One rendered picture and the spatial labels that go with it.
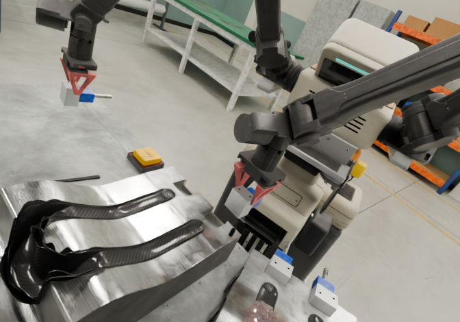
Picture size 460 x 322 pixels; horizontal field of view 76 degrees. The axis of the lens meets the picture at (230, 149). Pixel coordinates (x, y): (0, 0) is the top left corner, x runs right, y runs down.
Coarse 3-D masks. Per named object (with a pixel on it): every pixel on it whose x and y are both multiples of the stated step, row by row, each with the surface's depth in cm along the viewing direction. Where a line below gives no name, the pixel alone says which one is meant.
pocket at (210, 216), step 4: (212, 208) 69; (204, 212) 68; (208, 212) 70; (212, 212) 70; (208, 216) 70; (212, 216) 70; (216, 216) 70; (208, 220) 69; (212, 220) 70; (216, 220) 69; (212, 224) 69; (216, 224) 69; (220, 224) 68; (224, 224) 69
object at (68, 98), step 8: (64, 80) 80; (64, 88) 78; (72, 88) 78; (88, 88) 84; (64, 96) 78; (72, 96) 79; (80, 96) 81; (88, 96) 82; (96, 96) 85; (104, 96) 87; (64, 104) 79; (72, 104) 80
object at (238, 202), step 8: (232, 192) 68; (240, 192) 67; (248, 192) 69; (232, 200) 68; (240, 200) 66; (248, 200) 66; (232, 208) 68; (240, 208) 67; (248, 208) 68; (240, 216) 68
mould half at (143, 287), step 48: (0, 192) 47; (48, 192) 50; (96, 192) 60; (144, 192) 66; (0, 240) 47; (48, 240) 43; (96, 240) 47; (144, 240) 55; (192, 240) 59; (0, 288) 42; (48, 288) 38; (96, 288) 39; (144, 288) 45
